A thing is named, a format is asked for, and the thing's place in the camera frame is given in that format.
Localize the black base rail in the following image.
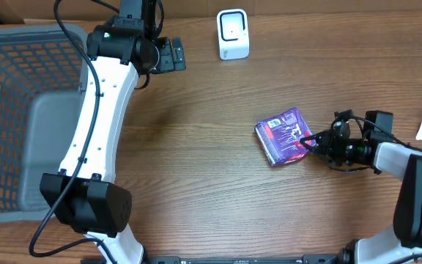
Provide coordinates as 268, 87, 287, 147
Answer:
147, 254, 338, 264

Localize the white barcode scanner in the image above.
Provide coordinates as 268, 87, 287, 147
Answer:
216, 9, 250, 60

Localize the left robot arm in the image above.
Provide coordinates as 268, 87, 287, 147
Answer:
40, 1, 186, 263

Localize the grey plastic shopping basket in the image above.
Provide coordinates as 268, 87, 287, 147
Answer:
0, 24, 87, 223

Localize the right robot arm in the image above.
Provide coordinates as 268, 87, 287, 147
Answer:
300, 110, 422, 263

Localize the red purple snack pack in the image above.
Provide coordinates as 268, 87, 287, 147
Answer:
254, 107, 313, 166

